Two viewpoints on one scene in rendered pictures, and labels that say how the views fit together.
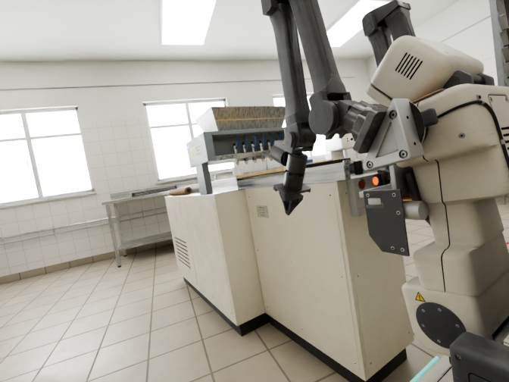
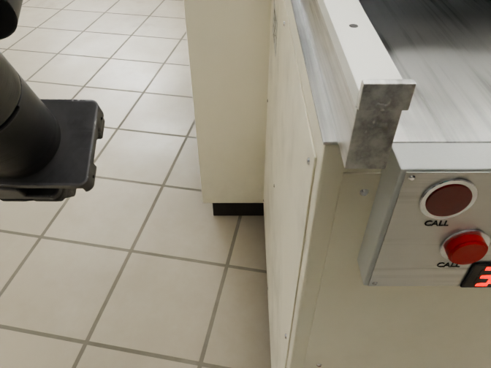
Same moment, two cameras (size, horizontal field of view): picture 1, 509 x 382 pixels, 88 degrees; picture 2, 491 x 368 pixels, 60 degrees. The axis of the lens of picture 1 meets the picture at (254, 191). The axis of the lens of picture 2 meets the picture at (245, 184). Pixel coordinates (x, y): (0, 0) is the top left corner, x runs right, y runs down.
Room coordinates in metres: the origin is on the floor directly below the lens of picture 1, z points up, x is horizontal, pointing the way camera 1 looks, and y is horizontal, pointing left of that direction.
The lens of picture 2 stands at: (0.67, -0.37, 1.03)
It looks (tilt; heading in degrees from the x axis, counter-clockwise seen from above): 42 degrees down; 30
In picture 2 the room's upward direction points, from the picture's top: straight up
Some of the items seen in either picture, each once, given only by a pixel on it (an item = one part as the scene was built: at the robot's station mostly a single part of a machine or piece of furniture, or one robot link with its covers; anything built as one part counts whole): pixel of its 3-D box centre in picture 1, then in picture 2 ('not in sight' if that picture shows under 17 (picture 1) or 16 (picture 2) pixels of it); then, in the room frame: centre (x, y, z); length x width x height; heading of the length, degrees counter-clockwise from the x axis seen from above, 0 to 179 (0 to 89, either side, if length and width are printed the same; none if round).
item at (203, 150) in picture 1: (250, 160); not in sight; (1.74, -0.01, 1.01); 0.72 x 0.33 x 0.34; 120
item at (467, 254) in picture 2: not in sight; (465, 246); (0.95, -0.41, 0.76); 0.03 x 0.02 x 0.03; 120
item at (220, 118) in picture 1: (244, 123); not in sight; (1.74, -0.01, 1.25); 0.56 x 0.29 x 0.14; 120
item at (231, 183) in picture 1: (200, 188); not in sight; (2.05, 0.41, 0.88); 1.28 x 0.01 x 0.07; 30
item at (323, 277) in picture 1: (317, 256); (360, 196); (1.31, -0.26, 0.45); 0.70 x 0.34 x 0.90; 30
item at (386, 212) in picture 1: (415, 201); not in sight; (0.70, -0.42, 0.77); 0.28 x 0.16 x 0.22; 120
